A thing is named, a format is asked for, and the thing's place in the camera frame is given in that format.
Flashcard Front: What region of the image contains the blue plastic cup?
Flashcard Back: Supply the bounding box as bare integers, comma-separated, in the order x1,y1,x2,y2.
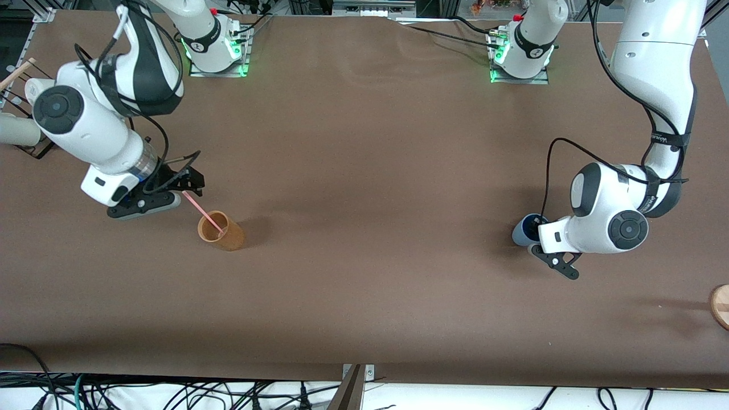
511,214,548,247

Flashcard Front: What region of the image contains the pink straw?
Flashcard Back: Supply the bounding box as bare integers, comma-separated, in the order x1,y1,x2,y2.
182,191,226,236

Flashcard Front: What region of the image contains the black cup rack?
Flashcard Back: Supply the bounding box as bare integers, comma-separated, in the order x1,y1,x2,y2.
0,61,58,160

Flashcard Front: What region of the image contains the wooden stick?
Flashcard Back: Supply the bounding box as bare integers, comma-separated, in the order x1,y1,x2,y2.
0,58,36,92

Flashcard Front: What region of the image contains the round wooden disc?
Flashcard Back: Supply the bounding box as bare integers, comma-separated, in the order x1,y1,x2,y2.
709,285,729,331

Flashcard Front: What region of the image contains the orange background clutter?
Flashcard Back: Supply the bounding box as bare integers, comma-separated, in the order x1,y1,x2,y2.
470,0,516,13

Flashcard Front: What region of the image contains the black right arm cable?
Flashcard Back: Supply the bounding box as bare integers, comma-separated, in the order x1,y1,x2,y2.
74,0,203,194

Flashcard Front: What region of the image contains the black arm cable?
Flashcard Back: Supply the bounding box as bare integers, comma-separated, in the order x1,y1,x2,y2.
538,0,693,223
74,0,203,194

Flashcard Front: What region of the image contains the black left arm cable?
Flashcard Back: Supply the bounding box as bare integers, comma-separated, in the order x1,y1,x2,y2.
538,0,693,223

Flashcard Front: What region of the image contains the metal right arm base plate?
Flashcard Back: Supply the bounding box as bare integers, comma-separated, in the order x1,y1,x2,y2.
188,26,252,77

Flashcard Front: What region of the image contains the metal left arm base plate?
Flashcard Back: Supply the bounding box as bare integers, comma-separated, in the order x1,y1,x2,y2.
489,28,550,85

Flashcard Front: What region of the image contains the black looped floor cable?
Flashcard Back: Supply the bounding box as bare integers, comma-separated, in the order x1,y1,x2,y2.
0,343,58,410

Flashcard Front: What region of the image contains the black table cable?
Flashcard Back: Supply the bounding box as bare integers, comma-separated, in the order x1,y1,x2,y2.
393,16,505,58

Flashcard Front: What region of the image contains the dark brown wedge post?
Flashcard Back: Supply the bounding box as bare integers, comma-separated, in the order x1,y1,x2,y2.
327,364,366,410

